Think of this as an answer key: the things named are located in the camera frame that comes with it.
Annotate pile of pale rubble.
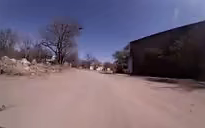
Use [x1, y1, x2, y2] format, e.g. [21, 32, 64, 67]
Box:
[0, 55, 66, 78]

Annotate sandy dirt ground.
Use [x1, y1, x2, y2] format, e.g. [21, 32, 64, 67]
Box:
[0, 68, 205, 128]

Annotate green tree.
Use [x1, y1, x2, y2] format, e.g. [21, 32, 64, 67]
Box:
[111, 44, 132, 74]

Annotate dark building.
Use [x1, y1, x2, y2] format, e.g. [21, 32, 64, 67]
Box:
[127, 18, 205, 82]

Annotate large bare tree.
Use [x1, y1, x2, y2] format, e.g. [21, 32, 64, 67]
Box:
[38, 20, 82, 66]

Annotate row of bare trees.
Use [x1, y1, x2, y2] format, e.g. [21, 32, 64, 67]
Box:
[0, 28, 54, 64]

